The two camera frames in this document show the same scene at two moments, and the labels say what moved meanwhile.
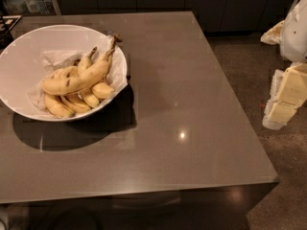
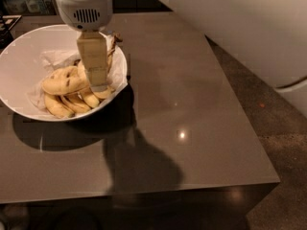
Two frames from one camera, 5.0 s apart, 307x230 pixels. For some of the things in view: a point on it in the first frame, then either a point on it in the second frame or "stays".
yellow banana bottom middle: x=76 y=103 stays
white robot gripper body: x=295 y=33 -> x=83 y=11
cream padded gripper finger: x=287 y=94 -> x=93 y=51
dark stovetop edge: x=7 y=23 stays
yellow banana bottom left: x=57 y=106 stays
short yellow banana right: x=103 y=90 stays
